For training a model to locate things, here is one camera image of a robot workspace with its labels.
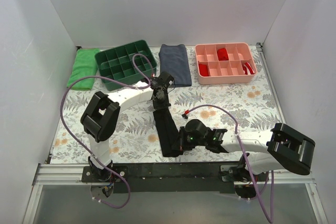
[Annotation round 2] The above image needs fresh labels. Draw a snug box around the black underwear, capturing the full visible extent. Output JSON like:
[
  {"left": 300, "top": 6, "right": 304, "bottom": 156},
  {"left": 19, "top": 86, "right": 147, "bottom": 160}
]
[{"left": 153, "top": 109, "right": 183, "bottom": 157}]

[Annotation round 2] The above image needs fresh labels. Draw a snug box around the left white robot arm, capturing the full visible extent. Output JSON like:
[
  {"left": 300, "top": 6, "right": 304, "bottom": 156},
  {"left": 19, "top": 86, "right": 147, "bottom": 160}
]
[{"left": 80, "top": 71, "right": 179, "bottom": 182}]

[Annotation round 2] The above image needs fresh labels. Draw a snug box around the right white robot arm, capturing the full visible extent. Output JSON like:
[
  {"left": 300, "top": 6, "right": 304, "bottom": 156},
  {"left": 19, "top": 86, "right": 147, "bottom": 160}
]
[{"left": 171, "top": 119, "right": 316, "bottom": 182}]

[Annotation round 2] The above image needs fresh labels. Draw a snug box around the rolled red underwear left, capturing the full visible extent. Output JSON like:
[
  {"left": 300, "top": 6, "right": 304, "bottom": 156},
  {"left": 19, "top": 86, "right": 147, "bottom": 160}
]
[{"left": 198, "top": 63, "right": 209, "bottom": 77}]

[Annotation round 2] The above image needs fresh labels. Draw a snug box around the rolled red underwear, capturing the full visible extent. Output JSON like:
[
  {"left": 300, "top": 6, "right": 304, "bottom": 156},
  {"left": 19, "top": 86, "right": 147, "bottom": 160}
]
[
  {"left": 217, "top": 48, "right": 229, "bottom": 61},
  {"left": 198, "top": 63, "right": 209, "bottom": 77}
]

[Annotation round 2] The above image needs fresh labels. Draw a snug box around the rolled red underwear top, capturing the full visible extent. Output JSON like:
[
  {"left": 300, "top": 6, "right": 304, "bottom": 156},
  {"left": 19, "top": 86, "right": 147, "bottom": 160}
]
[{"left": 217, "top": 48, "right": 229, "bottom": 61}]

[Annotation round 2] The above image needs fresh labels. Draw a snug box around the red white striped underwear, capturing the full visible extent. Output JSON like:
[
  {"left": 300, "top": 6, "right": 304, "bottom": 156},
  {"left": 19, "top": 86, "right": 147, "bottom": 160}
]
[{"left": 242, "top": 62, "right": 256, "bottom": 75}]

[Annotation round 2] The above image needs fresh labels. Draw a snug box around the folded grey-blue towel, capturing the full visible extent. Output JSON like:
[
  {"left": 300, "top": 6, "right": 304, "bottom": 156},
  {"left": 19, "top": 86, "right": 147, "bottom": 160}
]
[{"left": 159, "top": 44, "right": 192, "bottom": 88}]

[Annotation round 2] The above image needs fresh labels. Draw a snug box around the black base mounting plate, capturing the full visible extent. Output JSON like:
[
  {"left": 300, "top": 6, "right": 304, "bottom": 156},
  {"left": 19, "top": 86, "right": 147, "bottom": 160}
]
[{"left": 81, "top": 161, "right": 271, "bottom": 196}]

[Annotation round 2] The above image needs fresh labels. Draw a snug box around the green divided organizer tray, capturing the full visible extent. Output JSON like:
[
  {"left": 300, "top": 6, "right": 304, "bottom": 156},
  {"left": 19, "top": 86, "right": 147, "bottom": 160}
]
[{"left": 95, "top": 40, "right": 157, "bottom": 85}]

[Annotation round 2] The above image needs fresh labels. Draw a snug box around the floral patterned table mat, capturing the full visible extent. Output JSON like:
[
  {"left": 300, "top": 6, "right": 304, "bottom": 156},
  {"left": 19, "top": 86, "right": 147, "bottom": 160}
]
[{"left": 50, "top": 46, "right": 282, "bottom": 164}]

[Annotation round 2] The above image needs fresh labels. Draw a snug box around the pink divided organizer tray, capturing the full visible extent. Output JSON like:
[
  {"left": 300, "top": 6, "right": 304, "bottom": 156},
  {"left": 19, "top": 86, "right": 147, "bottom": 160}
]
[{"left": 195, "top": 42, "right": 258, "bottom": 85}]

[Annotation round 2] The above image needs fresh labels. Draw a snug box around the folded green towel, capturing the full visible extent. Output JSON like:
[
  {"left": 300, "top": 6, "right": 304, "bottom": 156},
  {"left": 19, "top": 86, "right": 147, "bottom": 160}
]
[{"left": 67, "top": 48, "right": 100, "bottom": 91}]

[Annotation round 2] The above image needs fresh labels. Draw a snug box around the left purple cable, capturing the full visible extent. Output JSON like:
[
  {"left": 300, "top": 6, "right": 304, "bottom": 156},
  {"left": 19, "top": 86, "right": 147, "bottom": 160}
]
[{"left": 59, "top": 54, "right": 155, "bottom": 209}]

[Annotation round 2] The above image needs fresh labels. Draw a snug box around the purple cable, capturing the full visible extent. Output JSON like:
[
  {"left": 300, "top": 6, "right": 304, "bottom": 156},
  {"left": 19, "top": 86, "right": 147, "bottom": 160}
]
[
  {"left": 59, "top": 54, "right": 155, "bottom": 209},
  {"left": 182, "top": 104, "right": 275, "bottom": 224}
]

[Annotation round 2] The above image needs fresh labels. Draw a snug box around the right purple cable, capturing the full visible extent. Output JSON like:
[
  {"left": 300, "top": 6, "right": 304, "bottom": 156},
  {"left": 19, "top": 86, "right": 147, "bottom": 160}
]
[{"left": 182, "top": 104, "right": 275, "bottom": 224}]

